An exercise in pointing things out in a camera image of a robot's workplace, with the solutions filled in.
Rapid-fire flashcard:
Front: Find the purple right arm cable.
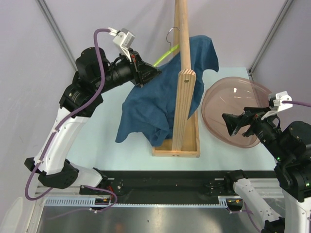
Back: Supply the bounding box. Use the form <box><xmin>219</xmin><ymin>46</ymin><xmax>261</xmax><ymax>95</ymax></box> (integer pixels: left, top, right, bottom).
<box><xmin>283</xmin><ymin>100</ymin><xmax>311</xmax><ymax>108</ymax></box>

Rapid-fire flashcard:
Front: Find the dark blue t shirt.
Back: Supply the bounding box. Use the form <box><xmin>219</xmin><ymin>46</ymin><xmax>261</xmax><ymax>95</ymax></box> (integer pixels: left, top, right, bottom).
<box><xmin>115</xmin><ymin>35</ymin><xmax>219</xmax><ymax>147</ymax></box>

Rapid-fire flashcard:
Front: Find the grey slotted cable duct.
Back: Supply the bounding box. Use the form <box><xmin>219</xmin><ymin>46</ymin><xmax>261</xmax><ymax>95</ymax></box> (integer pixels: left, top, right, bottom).
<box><xmin>44</xmin><ymin>197</ymin><xmax>242</xmax><ymax>208</ymax></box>

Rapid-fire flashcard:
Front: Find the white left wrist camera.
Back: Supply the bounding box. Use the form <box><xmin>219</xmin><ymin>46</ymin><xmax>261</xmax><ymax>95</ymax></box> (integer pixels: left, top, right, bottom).
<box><xmin>108</xmin><ymin>27</ymin><xmax>135</xmax><ymax>61</ymax></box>

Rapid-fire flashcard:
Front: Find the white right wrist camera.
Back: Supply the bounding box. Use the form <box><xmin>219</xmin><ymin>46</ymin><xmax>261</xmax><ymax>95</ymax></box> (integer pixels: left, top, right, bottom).
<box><xmin>261</xmin><ymin>91</ymin><xmax>293</xmax><ymax>120</ymax></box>

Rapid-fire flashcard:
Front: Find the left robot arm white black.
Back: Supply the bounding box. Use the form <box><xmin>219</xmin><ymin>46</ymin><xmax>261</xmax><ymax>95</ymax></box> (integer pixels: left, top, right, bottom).
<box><xmin>24</xmin><ymin>47</ymin><xmax>161</xmax><ymax>194</ymax></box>

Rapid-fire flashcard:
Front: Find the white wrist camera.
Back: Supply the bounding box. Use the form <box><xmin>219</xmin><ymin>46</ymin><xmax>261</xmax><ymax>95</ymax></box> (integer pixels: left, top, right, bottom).
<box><xmin>108</xmin><ymin>27</ymin><xmax>135</xmax><ymax>61</ymax></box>
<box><xmin>261</xmin><ymin>91</ymin><xmax>293</xmax><ymax>120</ymax></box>

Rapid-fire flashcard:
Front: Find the wooden rack with tray base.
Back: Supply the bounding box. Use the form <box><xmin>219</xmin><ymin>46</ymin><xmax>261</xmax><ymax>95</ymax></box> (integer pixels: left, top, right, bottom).
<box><xmin>152</xmin><ymin>0</ymin><xmax>200</xmax><ymax>158</ymax></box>

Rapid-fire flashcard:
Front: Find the green hanger with metal hook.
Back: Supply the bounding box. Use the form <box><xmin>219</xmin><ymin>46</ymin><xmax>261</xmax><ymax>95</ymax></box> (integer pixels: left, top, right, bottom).
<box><xmin>153</xmin><ymin>26</ymin><xmax>180</xmax><ymax>67</ymax></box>

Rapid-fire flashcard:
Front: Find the pink translucent plastic bowl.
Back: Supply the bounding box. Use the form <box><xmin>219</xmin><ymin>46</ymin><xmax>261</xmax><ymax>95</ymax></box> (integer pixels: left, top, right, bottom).
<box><xmin>201</xmin><ymin>77</ymin><xmax>272</xmax><ymax>149</ymax></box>

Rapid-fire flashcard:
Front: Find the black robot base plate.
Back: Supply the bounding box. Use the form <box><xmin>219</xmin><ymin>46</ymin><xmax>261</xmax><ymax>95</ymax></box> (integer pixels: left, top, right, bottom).
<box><xmin>79</xmin><ymin>170</ymin><xmax>277</xmax><ymax>205</ymax></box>

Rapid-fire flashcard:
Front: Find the right aluminium frame post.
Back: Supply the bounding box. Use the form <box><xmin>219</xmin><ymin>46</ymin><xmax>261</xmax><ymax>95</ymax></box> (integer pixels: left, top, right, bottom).
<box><xmin>248</xmin><ymin>0</ymin><xmax>294</xmax><ymax>77</ymax></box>

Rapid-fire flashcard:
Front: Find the left aluminium frame post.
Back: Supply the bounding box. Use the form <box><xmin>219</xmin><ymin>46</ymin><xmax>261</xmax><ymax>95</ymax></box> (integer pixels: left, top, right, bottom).
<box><xmin>35</xmin><ymin>0</ymin><xmax>77</xmax><ymax>71</ymax></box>

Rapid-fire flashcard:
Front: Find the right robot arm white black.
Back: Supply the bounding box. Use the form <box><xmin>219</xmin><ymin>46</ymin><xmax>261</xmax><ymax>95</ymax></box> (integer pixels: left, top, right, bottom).
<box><xmin>222</xmin><ymin>107</ymin><xmax>311</xmax><ymax>233</ymax></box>

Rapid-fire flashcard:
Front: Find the aluminium frame post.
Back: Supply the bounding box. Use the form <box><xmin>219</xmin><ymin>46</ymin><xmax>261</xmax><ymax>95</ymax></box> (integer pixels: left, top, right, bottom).
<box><xmin>248</xmin><ymin>0</ymin><xmax>294</xmax><ymax>77</ymax></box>
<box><xmin>35</xmin><ymin>0</ymin><xmax>77</xmax><ymax>71</ymax></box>

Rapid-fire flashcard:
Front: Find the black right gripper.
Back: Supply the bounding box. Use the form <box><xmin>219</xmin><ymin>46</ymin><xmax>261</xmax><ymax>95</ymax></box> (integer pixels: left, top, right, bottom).
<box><xmin>221</xmin><ymin>104</ymin><xmax>289</xmax><ymax>161</ymax></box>

